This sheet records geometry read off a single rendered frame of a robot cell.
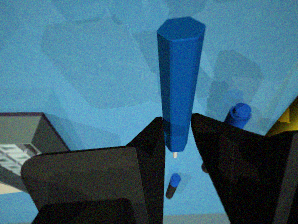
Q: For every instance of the grey keyboard with white keys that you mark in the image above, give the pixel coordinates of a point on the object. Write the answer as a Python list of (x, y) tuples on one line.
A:
[(23, 135)]

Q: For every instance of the dark grey stylus with blue tip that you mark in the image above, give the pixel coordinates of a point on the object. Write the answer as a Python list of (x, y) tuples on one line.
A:
[(174, 181), (237, 116)]

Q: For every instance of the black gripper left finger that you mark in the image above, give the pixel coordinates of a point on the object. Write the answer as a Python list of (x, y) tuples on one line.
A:
[(135, 171)]

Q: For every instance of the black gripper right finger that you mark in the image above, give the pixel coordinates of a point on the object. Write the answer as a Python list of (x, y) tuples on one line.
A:
[(255, 176)]

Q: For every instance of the yellow cylinder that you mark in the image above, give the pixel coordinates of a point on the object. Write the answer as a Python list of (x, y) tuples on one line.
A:
[(287, 121)]

